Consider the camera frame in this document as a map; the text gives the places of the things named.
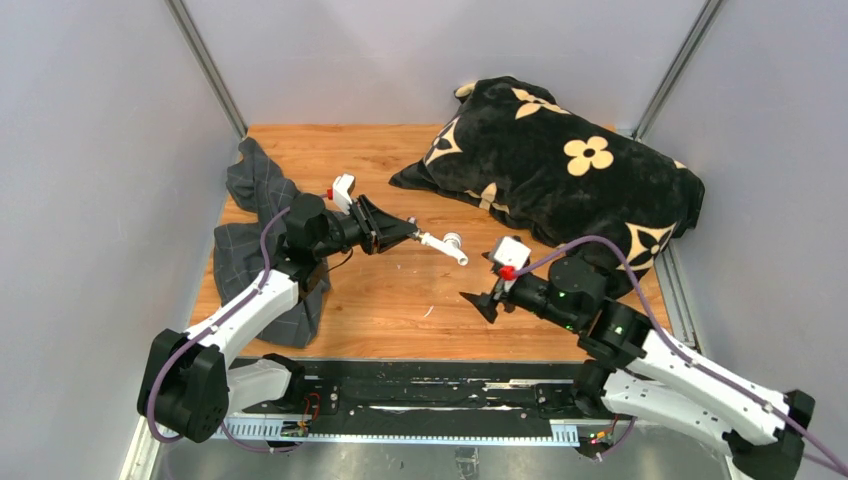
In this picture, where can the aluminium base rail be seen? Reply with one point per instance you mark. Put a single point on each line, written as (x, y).
(193, 392)

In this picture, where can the right aluminium frame post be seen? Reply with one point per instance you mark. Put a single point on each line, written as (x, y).
(706, 16)

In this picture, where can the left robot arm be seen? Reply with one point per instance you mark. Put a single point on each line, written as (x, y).
(245, 318)

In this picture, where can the black floral plush blanket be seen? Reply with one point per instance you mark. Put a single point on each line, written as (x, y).
(511, 150)

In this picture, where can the aluminium frame post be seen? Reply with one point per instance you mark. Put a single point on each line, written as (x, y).
(202, 54)
(706, 16)

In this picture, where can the metal tee pipe fitting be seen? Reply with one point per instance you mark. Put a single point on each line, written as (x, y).
(418, 232)

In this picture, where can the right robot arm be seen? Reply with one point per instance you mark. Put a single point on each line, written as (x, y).
(634, 369)

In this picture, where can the grey checked cloth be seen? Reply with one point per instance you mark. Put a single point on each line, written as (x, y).
(244, 251)

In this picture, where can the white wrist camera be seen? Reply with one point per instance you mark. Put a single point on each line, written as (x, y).
(508, 256)
(340, 192)

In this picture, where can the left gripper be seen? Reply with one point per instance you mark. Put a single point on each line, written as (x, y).
(376, 238)

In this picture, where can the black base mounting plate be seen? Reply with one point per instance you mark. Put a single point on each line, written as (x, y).
(523, 403)

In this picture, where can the left aluminium frame post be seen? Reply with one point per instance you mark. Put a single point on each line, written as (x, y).
(202, 54)

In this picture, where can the white plastic water faucet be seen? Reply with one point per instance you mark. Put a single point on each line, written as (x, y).
(450, 244)

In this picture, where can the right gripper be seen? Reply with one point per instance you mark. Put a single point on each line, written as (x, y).
(487, 302)

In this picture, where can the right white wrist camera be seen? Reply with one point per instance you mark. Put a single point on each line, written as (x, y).
(508, 256)

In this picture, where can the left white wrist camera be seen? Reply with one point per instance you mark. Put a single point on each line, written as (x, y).
(340, 192)

